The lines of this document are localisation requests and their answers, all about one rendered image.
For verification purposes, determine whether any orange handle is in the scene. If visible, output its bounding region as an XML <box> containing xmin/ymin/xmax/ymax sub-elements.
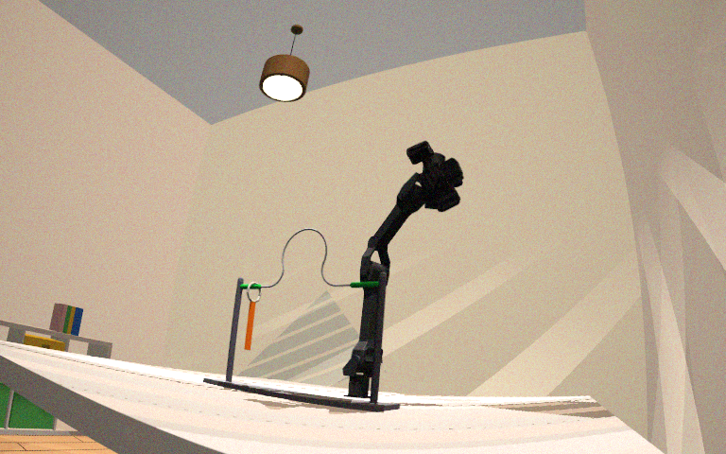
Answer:
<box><xmin>244</xmin><ymin>282</ymin><xmax>262</xmax><ymax>350</ymax></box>

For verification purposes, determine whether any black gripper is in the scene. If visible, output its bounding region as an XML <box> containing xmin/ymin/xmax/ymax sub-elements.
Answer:
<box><xmin>406</xmin><ymin>141</ymin><xmax>460</xmax><ymax>212</ymax></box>

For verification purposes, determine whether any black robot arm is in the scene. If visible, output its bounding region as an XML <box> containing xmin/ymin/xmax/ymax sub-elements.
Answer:
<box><xmin>342</xmin><ymin>152</ymin><xmax>464</xmax><ymax>399</ymax></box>

